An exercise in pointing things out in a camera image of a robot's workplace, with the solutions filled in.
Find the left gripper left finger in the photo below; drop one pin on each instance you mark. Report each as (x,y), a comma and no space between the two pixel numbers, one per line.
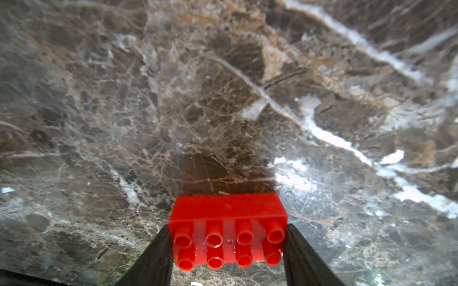
(155,264)

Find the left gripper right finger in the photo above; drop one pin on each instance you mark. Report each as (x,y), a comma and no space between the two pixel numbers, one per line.
(303,266)

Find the red long lego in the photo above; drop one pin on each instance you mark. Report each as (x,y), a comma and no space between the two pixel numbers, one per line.
(215,230)

